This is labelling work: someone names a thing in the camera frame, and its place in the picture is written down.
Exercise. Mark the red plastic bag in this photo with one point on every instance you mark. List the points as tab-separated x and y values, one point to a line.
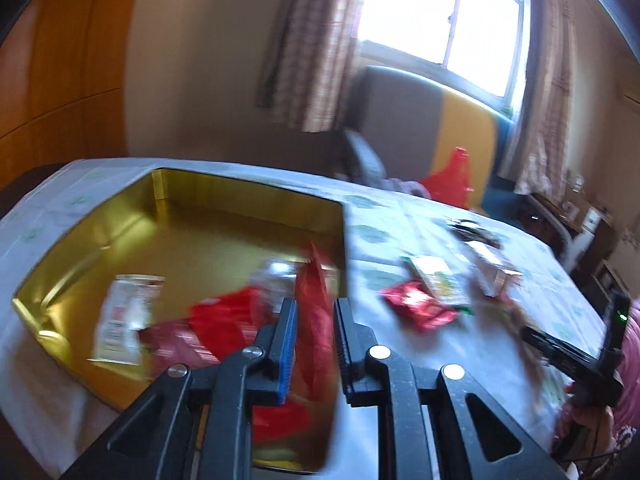
450	185

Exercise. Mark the wooden side cabinet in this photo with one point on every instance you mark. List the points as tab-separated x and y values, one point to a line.
620	260

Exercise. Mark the wooden wardrobe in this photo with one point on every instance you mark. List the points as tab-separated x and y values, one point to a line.
60	85

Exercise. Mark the white cloud-print tablecloth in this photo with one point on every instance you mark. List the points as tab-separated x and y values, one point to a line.
450	350

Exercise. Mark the red round-print snack packet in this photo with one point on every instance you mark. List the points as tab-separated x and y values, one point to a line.
315	310

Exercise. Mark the pink cloth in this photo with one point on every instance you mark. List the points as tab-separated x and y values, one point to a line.
407	187

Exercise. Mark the white and grey appliance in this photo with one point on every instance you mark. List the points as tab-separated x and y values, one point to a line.
585	225

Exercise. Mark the grey and yellow sofa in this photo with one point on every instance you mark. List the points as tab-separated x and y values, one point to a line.
400	120

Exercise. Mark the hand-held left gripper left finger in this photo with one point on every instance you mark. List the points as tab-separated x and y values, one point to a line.
287	345

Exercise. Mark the clear white-label snack packet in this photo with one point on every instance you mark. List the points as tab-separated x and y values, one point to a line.
122	320

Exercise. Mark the window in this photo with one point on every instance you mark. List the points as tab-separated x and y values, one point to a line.
480	20

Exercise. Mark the small red snack packet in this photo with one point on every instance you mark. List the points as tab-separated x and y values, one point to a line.
420	305

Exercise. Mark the person's right forearm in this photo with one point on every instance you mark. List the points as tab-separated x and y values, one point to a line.
632	335

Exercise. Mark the clear bread packet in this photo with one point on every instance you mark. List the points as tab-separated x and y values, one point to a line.
487	265

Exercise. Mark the black and brown snack packet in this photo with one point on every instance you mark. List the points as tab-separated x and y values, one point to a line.
470	230

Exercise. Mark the large bright red snack packet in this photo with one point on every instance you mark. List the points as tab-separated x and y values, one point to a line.
225	320

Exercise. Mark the gold rectangular tin box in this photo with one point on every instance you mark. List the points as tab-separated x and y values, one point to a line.
210	240

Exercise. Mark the person's right hand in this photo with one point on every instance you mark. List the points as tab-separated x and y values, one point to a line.
595	420

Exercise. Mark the cream and green cracker packet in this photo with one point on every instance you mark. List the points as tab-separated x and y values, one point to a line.
437	277

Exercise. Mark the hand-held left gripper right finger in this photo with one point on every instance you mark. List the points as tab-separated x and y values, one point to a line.
345	350

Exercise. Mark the beige patterned curtain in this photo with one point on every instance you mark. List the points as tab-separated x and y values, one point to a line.
545	110
315	60

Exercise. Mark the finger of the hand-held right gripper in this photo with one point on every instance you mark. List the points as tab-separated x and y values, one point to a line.
537	339

